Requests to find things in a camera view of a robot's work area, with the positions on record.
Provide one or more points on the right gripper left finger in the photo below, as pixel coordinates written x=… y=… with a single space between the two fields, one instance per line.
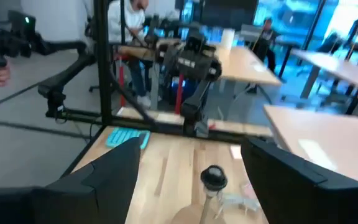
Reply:
x=73 y=199

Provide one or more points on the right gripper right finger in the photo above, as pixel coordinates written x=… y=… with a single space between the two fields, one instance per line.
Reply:
x=306 y=199

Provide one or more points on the wooden base table lamp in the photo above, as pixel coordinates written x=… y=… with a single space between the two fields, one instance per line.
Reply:
x=213 y=179

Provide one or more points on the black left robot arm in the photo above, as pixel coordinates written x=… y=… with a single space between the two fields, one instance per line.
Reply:
x=197 y=105

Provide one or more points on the red pole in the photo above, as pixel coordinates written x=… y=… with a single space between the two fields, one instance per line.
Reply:
x=122 y=81
x=179 y=93

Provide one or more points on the white cup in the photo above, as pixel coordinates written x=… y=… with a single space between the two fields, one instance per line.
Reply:
x=228 y=39

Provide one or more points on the wooden office desk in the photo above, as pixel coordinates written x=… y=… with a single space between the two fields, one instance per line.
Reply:
x=337 y=67
x=244 y=65

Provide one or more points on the clear plastic packet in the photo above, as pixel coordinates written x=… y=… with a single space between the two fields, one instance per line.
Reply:
x=241 y=202

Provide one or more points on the person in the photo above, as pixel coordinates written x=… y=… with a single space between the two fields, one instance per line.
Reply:
x=264 y=43
x=126 y=18

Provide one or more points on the beige desk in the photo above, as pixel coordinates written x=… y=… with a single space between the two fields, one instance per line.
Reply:
x=337 y=130

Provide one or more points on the teal calculator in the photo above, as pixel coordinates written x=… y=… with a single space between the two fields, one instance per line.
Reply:
x=120 y=137

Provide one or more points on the black aluminium table frame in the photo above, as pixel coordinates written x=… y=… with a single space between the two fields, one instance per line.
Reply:
x=102 y=62

